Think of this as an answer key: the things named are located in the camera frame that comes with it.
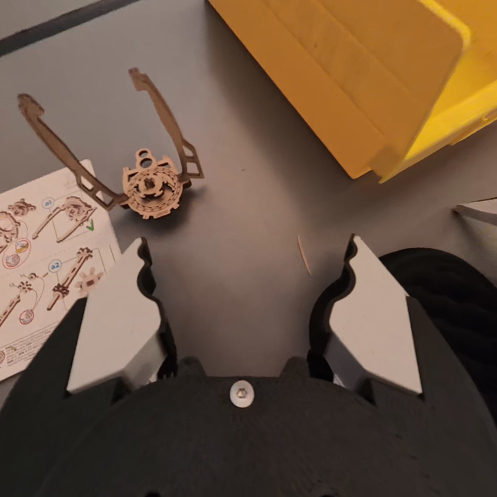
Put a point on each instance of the paper instruction booklet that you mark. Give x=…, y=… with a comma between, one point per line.
x=39, y=310

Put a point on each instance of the yellow plastic bin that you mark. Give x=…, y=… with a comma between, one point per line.
x=349, y=77

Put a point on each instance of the thin wooden sliver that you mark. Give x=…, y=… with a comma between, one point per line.
x=304, y=254

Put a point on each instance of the wooden gear assembly with arms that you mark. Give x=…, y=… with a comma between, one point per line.
x=153, y=190

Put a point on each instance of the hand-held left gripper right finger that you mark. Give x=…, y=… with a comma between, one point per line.
x=376, y=318

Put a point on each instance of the small white cardboard box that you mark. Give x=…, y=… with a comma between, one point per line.
x=479, y=217

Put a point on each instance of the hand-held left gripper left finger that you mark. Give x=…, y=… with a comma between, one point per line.
x=116, y=318

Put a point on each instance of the person's dark clothing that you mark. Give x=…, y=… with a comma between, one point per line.
x=450, y=295

